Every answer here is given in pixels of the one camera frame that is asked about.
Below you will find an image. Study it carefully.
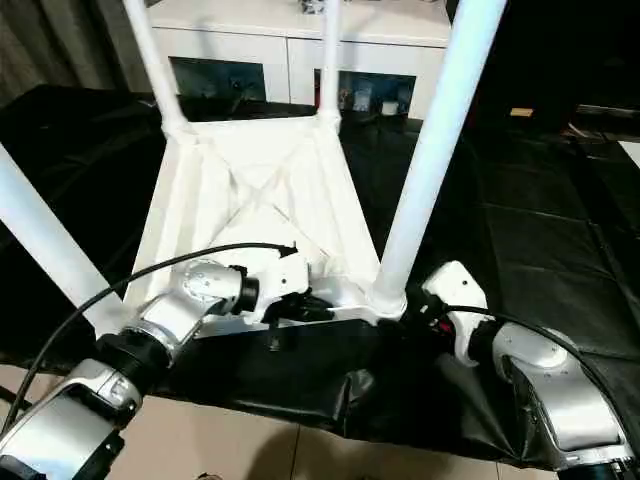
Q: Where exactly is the white plastic table top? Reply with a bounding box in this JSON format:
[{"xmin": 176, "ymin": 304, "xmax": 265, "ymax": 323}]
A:
[{"xmin": 94, "ymin": 112, "xmax": 409, "ymax": 341}]

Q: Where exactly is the white plastic table leg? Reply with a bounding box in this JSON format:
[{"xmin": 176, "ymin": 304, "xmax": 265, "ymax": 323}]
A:
[
  {"xmin": 122, "ymin": 0, "xmax": 191, "ymax": 136},
  {"xmin": 372, "ymin": 0, "xmax": 509, "ymax": 316},
  {"xmin": 318, "ymin": 0, "xmax": 344, "ymax": 126},
  {"xmin": 0, "ymin": 142, "xmax": 126, "ymax": 336}
]

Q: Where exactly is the black plastic mat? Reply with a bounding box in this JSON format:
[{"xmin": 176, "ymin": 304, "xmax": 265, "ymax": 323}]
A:
[{"xmin": 0, "ymin": 84, "xmax": 640, "ymax": 471}]

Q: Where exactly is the white flat board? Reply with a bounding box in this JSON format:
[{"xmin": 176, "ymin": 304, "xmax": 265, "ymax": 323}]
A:
[{"xmin": 617, "ymin": 139, "xmax": 640, "ymax": 169}]

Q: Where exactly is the black horizontal bar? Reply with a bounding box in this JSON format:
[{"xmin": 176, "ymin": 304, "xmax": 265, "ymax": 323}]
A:
[{"xmin": 574, "ymin": 104, "xmax": 640, "ymax": 119}]

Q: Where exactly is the white cabinet with glass doors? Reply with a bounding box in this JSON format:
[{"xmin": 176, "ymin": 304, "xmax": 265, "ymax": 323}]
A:
[{"xmin": 144, "ymin": 0, "xmax": 451, "ymax": 119}]

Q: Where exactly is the black left camera cable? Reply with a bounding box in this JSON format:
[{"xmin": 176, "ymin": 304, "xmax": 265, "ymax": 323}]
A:
[{"xmin": 0, "ymin": 242, "xmax": 300, "ymax": 436}]

